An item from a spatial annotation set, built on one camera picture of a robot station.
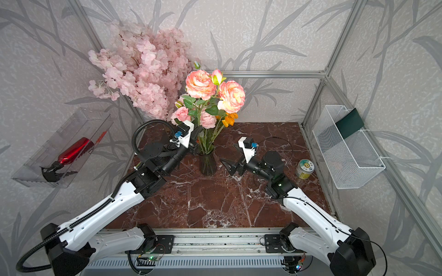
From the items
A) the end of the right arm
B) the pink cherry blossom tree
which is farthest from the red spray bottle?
the end of the right arm

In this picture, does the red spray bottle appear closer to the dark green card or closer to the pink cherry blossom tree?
the pink cherry blossom tree

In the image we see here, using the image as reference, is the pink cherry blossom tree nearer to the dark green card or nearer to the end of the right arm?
the end of the right arm

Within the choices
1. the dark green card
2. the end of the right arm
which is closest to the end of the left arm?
the end of the right arm

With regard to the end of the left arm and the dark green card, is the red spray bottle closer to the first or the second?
the end of the left arm

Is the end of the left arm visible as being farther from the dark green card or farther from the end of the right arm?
the dark green card

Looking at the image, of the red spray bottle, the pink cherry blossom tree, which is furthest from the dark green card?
the red spray bottle

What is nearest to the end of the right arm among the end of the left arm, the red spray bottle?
the end of the left arm

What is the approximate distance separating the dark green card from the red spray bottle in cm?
102

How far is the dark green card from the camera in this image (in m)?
0.70

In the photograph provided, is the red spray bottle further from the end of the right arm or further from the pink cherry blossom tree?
the end of the right arm

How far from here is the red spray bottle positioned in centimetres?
60

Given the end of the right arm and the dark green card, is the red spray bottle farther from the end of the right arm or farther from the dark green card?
the dark green card

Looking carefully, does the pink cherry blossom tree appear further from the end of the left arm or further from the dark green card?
the dark green card

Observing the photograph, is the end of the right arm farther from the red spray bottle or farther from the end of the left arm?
the red spray bottle
